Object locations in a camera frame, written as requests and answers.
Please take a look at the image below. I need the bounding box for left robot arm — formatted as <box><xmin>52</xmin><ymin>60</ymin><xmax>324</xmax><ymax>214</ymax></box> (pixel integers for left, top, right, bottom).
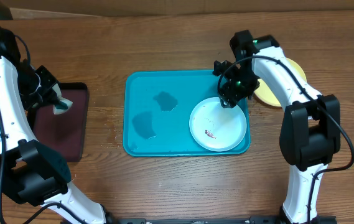
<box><xmin>0</xmin><ymin>27</ymin><xmax>116</xmax><ymax>223</ymax></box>

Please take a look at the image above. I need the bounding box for light blue plate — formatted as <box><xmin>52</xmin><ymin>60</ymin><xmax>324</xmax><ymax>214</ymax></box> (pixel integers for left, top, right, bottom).
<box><xmin>189</xmin><ymin>97</ymin><xmax>249</xmax><ymax>152</ymax></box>

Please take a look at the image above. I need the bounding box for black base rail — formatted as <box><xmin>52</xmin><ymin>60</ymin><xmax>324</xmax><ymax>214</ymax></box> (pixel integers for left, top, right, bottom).
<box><xmin>60</xmin><ymin>215</ymin><xmax>338</xmax><ymax>224</ymax></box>

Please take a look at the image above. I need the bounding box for yellow-green plate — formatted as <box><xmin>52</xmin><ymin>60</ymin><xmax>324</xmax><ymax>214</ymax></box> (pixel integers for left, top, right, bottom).
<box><xmin>254</xmin><ymin>58</ymin><xmax>307</xmax><ymax>107</ymax></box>

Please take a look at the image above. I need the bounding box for black tray with brown water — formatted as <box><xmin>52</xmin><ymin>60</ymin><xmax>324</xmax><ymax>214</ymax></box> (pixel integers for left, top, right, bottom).
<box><xmin>27</xmin><ymin>82</ymin><xmax>89</xmax><ymax>162</ymax></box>

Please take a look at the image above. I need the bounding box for teal plastic serving tray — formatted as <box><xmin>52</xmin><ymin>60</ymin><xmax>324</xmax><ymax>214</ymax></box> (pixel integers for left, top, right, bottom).
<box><xmin>123</xmin><ymin>70</ymin><xmax>251</xmax><ymax>157</ymax></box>

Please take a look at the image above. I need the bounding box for green and white sponge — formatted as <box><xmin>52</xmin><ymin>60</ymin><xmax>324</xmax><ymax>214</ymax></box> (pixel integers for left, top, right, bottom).
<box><xmin>52</xmin><ymin>83</ymin><xmax>73</xmax><ymax>115</ymax></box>

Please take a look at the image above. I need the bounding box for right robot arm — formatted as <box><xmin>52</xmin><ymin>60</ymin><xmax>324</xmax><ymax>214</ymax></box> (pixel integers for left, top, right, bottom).
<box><xmin>213</xmin><ymin>30</ymin><xmax>340</xmax><ymax>223</ymax></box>

